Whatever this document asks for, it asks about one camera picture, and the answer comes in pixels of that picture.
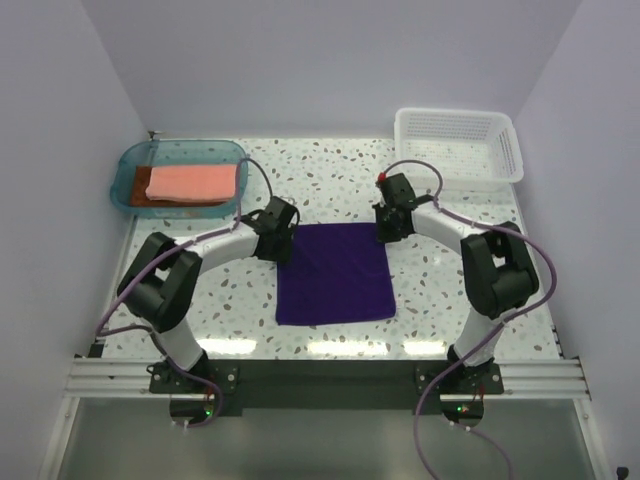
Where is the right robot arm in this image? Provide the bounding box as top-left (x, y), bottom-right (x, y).
top-left (373, 173), bottom-right (539, 393)

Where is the brown towel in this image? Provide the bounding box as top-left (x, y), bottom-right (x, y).
top-left (129, 167), bottom-right (227, 208)

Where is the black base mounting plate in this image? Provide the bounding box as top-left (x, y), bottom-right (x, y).
top-left (146, 359), bottom-right (505, 421)

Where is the white plastic basket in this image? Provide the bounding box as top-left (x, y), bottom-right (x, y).
top-left (394, 107), bottom-right (524, 192)

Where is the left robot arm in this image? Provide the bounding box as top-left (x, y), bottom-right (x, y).
top-left (117, 196), bottom-right (300, 393)

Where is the purple towel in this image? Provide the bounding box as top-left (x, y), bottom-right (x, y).
top-left (275, 223), bottom-right (396, 327)

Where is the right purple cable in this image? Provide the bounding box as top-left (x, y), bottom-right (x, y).
top-left (379, 159), bottom-right (558, 480)

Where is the pink towel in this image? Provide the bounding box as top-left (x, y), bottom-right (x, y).
top-left (145, 164), bottom-right (238, 203)

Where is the blue transparent plastic tray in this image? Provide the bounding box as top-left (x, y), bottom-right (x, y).
top-left (109, 139), bottom-right (246, 219)

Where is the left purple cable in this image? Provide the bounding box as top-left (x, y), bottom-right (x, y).
top-left (94, 157), bottom-right (274, 429)

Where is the aluminium frame rail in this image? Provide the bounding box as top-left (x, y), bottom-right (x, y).
top-left (64, 358), bottom-right (590, 400)

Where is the purple cable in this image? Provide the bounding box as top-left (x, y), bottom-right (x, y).
top-left (379, 159), bottom-right (558, 480)
top-left (94, 157), bottom-right (274, 429)

